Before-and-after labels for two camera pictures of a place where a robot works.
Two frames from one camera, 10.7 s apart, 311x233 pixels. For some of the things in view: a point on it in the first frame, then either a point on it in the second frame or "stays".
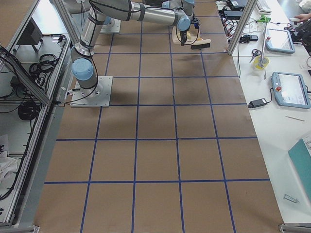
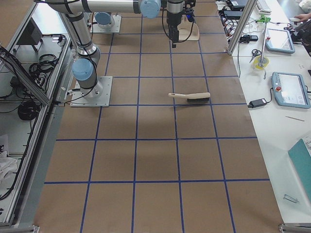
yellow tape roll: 260,62 stays
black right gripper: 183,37 to 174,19
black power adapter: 257,103 stays
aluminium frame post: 241,26 stays
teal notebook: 300,156 stays
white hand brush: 199,44 to 197,97
